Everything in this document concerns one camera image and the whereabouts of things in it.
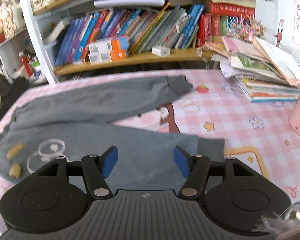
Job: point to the orange white box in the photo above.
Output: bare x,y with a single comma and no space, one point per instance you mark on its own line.
109,44
108,56

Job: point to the rolled white paper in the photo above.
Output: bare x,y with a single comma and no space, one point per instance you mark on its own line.
125,3

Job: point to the pink checkered table mat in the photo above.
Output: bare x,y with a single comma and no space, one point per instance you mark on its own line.
259,134

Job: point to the red thick dictionary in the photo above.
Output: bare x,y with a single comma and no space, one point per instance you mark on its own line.
233,8

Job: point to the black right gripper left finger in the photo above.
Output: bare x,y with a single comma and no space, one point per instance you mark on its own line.
95,171

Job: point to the stack of workbooks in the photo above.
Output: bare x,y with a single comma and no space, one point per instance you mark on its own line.
263,72

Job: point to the orange white box lower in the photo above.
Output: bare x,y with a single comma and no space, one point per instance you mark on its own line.
108,56

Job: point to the orange white box upper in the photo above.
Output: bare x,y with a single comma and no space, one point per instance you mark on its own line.
109,44

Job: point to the white charger block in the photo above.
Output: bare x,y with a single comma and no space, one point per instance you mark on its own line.
161,51

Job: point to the row of colourful books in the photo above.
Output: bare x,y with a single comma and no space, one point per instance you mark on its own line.
175,28

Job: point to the grey sweatpants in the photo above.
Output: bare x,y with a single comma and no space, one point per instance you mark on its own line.
81,122

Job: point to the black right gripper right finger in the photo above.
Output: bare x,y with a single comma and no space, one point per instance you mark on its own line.
194,168

